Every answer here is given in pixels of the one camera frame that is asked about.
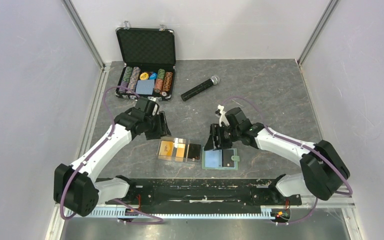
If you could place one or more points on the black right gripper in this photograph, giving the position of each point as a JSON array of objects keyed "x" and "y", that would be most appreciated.
[{"x": 211, "y": 144}]

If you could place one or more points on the clear acrylic card tray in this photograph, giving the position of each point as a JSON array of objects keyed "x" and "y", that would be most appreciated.
[{"x": 178, "y": 140}]

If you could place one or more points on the orange credit card stack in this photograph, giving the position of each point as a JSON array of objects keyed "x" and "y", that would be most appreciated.
[{"x": 166, "y": 148}]

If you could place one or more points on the black poker chip case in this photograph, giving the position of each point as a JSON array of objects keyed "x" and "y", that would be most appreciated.
[{"x": 148, "y": 54}]

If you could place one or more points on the gold credit card stack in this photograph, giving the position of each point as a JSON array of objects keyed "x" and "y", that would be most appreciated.
[{"x": 180, "y": 152}]

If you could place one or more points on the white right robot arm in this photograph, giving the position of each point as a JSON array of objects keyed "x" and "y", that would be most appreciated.
[{"x": 323, "y": 172}]

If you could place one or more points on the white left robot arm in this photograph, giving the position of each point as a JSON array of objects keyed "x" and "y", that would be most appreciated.
[{"x": 76, "y": 187}]

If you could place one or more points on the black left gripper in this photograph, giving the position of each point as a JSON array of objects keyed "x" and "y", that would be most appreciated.
[{"x": 162, "y": 129}]

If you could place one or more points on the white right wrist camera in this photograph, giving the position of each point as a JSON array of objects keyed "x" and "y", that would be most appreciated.
[{"x": 222, "y": 119}]

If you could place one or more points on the blue playing card deck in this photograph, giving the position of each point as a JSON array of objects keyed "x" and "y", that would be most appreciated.
[{"x": 145, "y": 87}]

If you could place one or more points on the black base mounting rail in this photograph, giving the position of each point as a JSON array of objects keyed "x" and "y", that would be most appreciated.
[{"x": 209, "y": 195}]

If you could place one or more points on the green card holder wallet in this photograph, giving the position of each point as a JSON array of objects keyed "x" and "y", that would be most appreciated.
[{"x": 212, "y": 160}]

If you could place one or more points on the black handheld microphone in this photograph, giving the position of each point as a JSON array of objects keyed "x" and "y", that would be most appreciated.
[{"x": 212, "y": 81}]

